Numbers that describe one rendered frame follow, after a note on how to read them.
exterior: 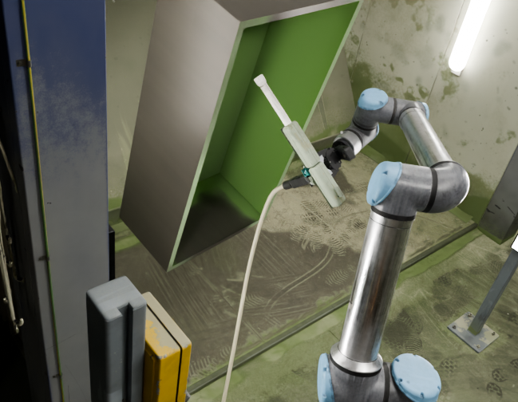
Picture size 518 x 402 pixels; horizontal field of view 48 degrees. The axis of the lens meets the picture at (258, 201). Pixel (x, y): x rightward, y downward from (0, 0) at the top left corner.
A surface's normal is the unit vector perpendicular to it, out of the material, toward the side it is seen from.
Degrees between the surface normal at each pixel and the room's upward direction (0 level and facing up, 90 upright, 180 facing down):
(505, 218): 90
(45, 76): 90
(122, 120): 57
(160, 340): 0
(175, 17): 90
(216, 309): 0
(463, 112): 90
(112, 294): 0
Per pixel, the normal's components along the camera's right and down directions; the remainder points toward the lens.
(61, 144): 0.62, 0.54
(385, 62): -0.77, 0.29
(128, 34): 0.61, 0.03
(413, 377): 0.23, -0.77
